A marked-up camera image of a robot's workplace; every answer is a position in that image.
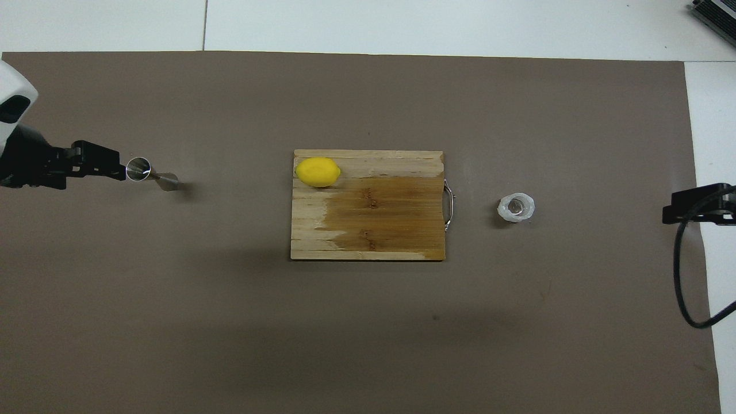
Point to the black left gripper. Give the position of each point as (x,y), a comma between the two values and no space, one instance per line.
(29,161)

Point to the wooden cutting board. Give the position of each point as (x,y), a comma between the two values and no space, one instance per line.
(368,230)

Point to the yellow lemon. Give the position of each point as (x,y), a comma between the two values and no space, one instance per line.
(317,172)

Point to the brown table mat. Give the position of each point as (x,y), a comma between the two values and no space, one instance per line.
(230,322)

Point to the steel double jigger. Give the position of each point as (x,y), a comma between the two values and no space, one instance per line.
(164,180)

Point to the small clear glass cup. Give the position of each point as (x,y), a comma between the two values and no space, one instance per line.
(516,207)

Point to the grey ribbed metal device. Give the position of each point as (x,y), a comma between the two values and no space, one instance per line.
(716,12)

